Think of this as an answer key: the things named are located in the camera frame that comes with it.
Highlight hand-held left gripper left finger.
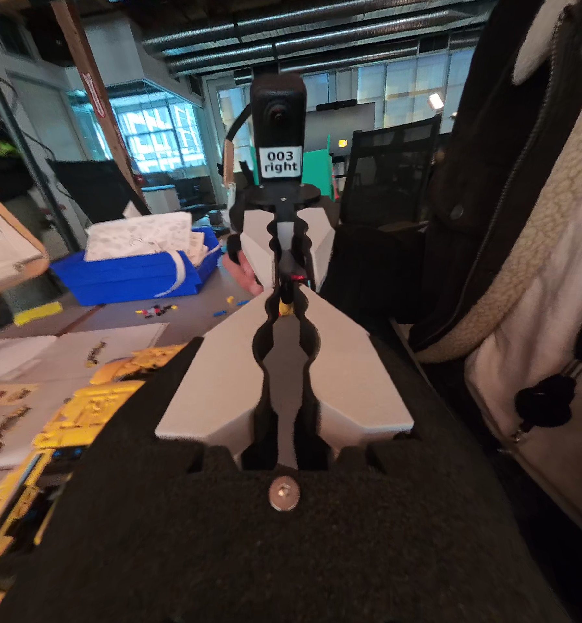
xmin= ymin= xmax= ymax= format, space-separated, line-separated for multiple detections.
xmin=155 ymin=287 xmax=278 ymax=465

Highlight yellow tape strip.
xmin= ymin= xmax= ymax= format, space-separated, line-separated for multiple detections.
xmin=13 ymin=302 xmax=64 ymax=327

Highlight wooden post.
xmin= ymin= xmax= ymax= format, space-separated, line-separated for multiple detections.
xmin=51 ymin=0 xmax=150 ymax=215

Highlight person's fleece-lined jacket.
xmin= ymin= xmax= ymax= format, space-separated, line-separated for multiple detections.
xmin=408 ymin=0 xmax=582 ymax=536

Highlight open instruction booklet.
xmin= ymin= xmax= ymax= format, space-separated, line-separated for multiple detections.
xmin=0 ymin=321 xmax=170 ymax=473

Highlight black mesh chair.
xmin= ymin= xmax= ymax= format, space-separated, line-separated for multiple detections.
xmin=340 ymin=114 xmax=442 ymax=229

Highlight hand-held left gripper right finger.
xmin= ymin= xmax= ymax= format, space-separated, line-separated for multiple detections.
xmin=296 ymin=285 xmax=415 ymax=465

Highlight black brick beam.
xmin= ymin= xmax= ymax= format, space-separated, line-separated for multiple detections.
xmin=279 ymin=250 xmax=316 ymax=305

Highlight teal bag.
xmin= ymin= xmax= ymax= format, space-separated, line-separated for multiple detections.
xmin=303 ymin=134 xmax=339 ymax=201

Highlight ribbed metal pipes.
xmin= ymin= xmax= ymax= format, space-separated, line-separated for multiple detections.
xmin=142 ymin=0 xmax=486 ymax=76

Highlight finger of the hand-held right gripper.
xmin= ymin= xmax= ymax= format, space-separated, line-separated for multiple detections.
xmin=243 ymin=209 xmax=279 ymax=289
xmin=297 ymin=208 xmax=335 ymax=291

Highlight blue plastic bin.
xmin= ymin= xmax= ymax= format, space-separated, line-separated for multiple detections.
xmin=50 ymin=226 xmax=222 ymax=307

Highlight paned window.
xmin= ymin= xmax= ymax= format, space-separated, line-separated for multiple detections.
xmin=116 ymin=100 xmax=209 ymax=173

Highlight patterned paper bag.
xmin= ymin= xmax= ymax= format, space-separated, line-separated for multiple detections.
xmin=84 ymin=202 xmax=210 ymax=298

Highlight yellow toy brick car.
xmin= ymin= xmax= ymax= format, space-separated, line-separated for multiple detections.
xmin=0 ymin=343 xmax=189 ymax=623

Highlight grey wall screen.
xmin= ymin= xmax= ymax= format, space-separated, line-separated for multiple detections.
xmin=304 ymin=102 xmax=377 ymax=153

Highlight black monitor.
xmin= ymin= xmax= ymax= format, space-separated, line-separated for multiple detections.
xmin=47 ymin=158 xmax=150 ymax=225

